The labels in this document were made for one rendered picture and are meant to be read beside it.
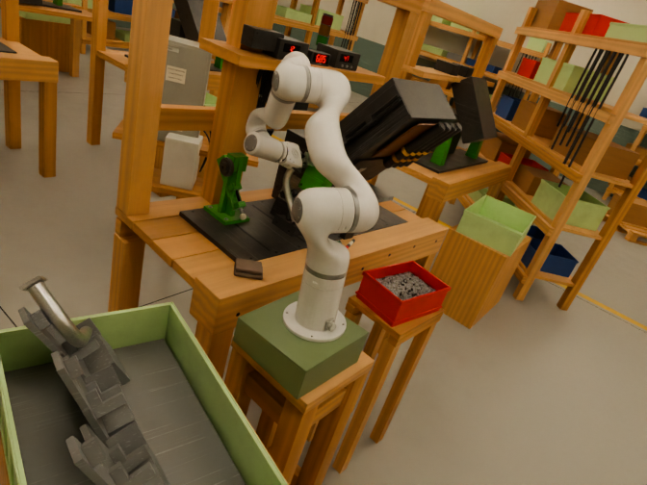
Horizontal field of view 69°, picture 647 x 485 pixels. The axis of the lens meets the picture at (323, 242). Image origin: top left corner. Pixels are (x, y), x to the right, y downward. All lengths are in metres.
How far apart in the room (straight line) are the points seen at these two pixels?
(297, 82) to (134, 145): 0.72
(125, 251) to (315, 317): 0.95
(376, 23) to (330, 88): 11.07
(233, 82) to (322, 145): 0.78
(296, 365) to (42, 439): 0.58
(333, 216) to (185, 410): 0.59
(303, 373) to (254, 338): 0.19
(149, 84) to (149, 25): 0.19
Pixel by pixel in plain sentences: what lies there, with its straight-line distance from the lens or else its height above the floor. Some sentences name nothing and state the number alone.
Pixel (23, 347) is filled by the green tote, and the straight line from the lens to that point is 1.33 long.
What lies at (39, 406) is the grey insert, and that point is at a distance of 1.27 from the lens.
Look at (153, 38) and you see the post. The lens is 1.77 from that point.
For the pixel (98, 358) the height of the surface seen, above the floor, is 0.92.
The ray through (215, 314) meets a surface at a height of 0.84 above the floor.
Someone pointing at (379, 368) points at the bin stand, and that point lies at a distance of 1.91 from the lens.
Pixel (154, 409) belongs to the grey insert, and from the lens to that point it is 1.25.
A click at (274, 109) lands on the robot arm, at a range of 1.63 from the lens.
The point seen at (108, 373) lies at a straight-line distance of 1.18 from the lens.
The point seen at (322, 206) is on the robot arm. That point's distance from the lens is 1.16.
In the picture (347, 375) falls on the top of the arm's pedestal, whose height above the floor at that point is 0.85.
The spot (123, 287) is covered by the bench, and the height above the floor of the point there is 0.55.
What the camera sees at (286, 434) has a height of 0.70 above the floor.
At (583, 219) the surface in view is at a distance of 4.44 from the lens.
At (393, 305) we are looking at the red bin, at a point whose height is 0.88.
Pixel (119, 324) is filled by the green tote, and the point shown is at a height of 0.92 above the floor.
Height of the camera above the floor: 1.78
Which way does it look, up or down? 26 degrees down
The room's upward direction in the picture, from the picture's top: 17 degrees clockwise
